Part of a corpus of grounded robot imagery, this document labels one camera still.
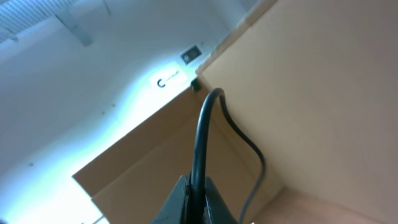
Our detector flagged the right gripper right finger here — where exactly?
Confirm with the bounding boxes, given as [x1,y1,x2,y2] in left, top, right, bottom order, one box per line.
[203,177,238,224]

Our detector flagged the black USB cable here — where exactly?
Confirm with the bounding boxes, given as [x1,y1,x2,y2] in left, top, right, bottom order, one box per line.
[189,88,267,224]

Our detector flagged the cardboard box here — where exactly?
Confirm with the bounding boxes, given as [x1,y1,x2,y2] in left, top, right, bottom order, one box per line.
[74,0,397,223]

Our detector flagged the black wall switch plate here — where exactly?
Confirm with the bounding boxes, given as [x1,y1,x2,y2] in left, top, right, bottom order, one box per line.
[180,45,202,65]

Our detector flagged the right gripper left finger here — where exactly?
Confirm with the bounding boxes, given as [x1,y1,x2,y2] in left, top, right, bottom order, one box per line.
[150,175,190,224]

